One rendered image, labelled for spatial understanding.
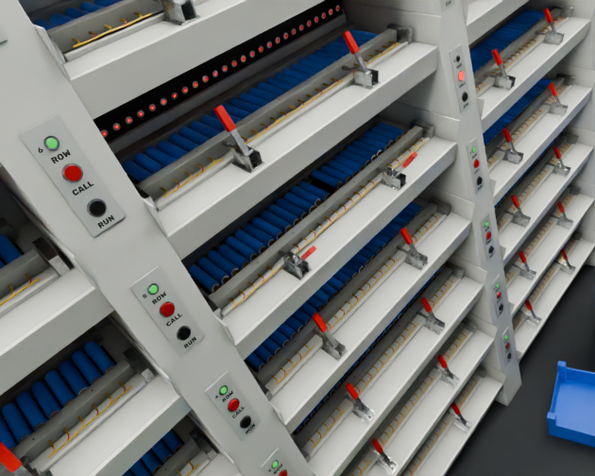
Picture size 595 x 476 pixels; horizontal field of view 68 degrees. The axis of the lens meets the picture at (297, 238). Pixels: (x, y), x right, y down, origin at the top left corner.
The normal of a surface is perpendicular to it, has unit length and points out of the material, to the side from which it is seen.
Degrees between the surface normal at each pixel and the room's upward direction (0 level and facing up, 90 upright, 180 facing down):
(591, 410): 0
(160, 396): 18
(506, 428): 0
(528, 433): 0
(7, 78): 90
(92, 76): 108
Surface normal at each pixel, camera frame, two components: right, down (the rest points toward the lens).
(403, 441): -0.14, -0.70
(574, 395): -0.35, -0.80
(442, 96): -0.69, 0.58
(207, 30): 0.72, 0.42
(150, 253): 0.64, 0.18
